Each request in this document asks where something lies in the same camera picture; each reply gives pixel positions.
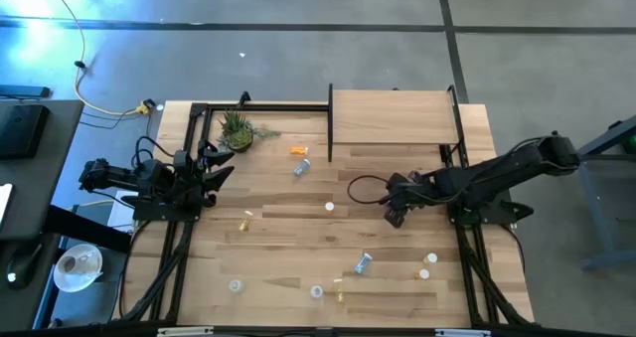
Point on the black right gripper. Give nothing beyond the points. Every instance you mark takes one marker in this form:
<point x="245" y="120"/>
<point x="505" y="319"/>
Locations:
<point x="405" y="190"/>

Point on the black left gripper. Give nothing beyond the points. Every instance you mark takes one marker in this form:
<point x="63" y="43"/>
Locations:
<point x="189" y="178"/>

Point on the yellow medicine bottle white cap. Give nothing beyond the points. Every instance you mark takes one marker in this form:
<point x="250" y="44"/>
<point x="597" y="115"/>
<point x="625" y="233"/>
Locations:
<point x="430" y="258"/>
<point x="339" y="291"/>
<point x="245" y="221"/>

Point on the orange medicine bottle white cap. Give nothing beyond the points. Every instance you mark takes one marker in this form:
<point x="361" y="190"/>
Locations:
<point x="329" y="206"/>
<point x="298" y="150"/>
<point x="423" y="274"/>

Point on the clear medicine bottle white cap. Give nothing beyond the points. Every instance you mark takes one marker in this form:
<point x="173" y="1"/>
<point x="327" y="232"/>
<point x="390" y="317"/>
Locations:
<point x="316" y="291"/>
<point x="236" y="286"/>

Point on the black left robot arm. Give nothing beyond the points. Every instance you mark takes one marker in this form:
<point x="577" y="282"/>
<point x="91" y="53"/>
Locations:
<point x="109" y="175"/>

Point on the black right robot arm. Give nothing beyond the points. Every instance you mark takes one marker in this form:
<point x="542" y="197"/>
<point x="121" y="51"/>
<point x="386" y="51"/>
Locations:
<point x="497" y="175"/>

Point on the potted green succulent plant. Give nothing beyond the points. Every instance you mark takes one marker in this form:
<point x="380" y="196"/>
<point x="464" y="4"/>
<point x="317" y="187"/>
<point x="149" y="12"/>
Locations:
<point x="238" y="133"/>

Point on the white paper sheet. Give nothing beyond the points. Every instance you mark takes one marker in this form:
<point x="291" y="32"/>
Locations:
<point x="119" y="217"/>

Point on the black office desk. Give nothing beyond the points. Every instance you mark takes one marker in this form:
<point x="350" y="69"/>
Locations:
<point x="40" y="178"/>

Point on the white coffee cup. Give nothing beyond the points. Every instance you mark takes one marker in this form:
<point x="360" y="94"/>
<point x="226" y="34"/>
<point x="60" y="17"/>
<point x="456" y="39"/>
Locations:
<point x="67" y="264"/>

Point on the black crossbar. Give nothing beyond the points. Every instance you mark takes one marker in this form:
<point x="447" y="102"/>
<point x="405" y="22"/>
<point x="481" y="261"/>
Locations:
<point x="546" y="334"/>

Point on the black flat box device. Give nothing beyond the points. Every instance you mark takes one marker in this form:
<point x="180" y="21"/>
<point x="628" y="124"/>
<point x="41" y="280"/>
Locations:
<point x="22" y="130"/>

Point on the black flat bar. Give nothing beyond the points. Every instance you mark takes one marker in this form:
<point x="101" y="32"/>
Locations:
<point x="25" y="91"/>

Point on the black computer mouse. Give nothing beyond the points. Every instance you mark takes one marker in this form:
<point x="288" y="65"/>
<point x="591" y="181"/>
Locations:
<point x="25" y="262"/>

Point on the small black mount post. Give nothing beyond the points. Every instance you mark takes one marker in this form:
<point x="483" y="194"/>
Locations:
<point x="244" y="98"/>

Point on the wooden shelf with black frame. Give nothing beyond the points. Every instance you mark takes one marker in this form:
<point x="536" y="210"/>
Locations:
<point x="392" y="123"/>

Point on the silver bracket plate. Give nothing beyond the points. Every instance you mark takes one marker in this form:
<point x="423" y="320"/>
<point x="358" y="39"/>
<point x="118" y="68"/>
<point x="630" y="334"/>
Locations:
<point x="184" y="331"/>
<point x="462" y="333"/>

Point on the blue-grey steel table frame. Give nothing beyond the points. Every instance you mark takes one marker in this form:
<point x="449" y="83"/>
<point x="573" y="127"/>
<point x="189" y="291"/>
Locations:
<point x="598" y="218"/>

